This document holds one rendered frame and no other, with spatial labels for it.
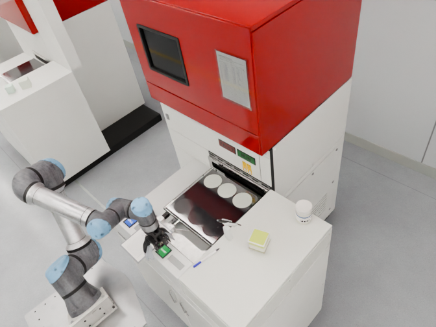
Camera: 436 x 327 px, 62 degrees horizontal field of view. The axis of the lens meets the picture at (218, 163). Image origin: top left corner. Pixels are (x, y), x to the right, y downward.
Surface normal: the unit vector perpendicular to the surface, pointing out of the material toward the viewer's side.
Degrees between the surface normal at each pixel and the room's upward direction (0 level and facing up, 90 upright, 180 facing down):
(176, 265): 0
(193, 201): 0
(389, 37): 90
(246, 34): 90
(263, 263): 0
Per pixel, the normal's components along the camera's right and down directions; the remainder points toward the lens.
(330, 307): -0.15, -0.70
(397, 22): -0.69, 0.58
